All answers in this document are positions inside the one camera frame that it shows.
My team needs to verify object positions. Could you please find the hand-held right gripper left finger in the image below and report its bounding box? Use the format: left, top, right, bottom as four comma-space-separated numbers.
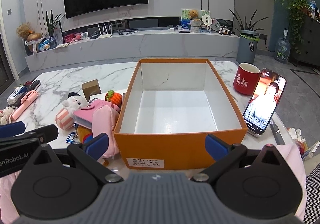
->
24, 133, 124, 184

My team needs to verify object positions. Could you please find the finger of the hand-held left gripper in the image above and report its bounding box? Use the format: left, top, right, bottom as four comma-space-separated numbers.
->
0, 125, 59, 150
0, 122, 26, 138

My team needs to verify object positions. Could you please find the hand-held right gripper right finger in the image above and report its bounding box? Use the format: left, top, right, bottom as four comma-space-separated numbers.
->
191, 134, 294, 184

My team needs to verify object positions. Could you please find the duck plush toy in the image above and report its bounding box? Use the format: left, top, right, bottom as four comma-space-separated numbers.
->
76, 125, 94, 144

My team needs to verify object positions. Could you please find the blue keychain card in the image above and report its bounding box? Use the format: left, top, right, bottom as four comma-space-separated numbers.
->
66, 132, 80, 145

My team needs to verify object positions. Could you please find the white plush with striped ball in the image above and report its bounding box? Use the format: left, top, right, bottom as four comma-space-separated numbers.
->
55, 92, 89, 130

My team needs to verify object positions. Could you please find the orange cardboard box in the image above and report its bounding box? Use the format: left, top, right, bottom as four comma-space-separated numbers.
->
112, 58, 248, 170

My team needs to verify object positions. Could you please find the small bunny plush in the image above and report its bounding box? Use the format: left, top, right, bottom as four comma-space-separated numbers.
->
0, 106, 14, 125

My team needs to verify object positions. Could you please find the pink plush toy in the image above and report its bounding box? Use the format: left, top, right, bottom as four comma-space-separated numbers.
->
92, 105, 121, 159

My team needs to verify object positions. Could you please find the pink selfie stick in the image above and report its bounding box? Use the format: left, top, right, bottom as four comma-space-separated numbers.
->
11, 90, 39, 121

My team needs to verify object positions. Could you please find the pink card holder wallet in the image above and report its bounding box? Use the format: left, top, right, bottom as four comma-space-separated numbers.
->
73, 99, 121, 125

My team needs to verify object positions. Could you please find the white and blue box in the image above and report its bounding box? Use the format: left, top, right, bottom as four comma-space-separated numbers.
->
7, 89, 28, 105

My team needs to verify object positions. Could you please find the white phone stand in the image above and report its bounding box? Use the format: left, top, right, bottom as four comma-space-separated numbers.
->
247, 112, 278, 139

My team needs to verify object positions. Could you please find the black remote control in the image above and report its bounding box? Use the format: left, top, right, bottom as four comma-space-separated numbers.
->
18, 80, 42, 95

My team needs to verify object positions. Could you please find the orange knitted toy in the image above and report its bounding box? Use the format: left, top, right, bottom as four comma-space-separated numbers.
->
104, 90, 123, 109

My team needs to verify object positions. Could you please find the small brown cardboard box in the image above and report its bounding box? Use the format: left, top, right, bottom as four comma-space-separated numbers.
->
82, 80, 101, 101

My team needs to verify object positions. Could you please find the metal tool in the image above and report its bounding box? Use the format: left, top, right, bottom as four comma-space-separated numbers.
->
269, 117, 286, 145

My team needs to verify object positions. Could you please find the smartphone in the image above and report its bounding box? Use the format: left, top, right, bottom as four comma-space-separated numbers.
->
242, 68, 287, 137

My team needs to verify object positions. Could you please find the red mug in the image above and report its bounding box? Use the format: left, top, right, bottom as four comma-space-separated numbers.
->
233, 62, 261, 96

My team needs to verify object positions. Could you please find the brown mushroom ornament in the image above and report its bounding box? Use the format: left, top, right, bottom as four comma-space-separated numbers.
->
26, 32, 44, 55

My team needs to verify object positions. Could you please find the pink box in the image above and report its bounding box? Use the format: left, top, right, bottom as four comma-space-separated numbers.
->
64, 34, 81, 43

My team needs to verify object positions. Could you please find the dried grass bouquet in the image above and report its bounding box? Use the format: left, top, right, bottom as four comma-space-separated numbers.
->
16, 22, 34, 40

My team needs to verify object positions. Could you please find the green plant in blue vase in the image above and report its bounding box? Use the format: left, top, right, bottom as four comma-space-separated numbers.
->
45, 10, 66, 49

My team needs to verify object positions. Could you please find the grey trash can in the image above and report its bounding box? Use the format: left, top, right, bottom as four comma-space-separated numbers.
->
236, 30, 259, 65

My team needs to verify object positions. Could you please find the houndstooth cloth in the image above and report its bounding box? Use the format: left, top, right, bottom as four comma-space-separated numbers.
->
303, 164, 320, 224

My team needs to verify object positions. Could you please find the white router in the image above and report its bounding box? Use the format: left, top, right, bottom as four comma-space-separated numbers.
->
96, 23, 113, 39

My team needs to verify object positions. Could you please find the toy car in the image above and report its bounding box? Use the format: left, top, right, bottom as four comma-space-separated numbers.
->
218, 27, 236, 36

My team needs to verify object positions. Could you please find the water jug with pump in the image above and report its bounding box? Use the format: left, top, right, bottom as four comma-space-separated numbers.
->
274, 28, 292, 64

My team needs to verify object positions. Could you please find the round white fan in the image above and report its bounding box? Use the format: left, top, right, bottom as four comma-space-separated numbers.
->
201, 14, 213, 31

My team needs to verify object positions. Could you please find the long-leaf potted plant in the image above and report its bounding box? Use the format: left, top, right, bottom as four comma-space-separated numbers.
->
229, 9, 261, 33

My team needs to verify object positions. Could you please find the green picture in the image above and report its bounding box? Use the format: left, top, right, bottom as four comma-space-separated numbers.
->
181, 9, 209, 26

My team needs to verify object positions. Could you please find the dark grey cabinet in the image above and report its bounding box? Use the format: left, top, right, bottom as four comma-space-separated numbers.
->
289, 13, 320, 70

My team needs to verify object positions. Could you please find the pothos plant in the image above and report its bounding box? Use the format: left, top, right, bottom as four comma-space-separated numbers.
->
279, 0, 311, 54

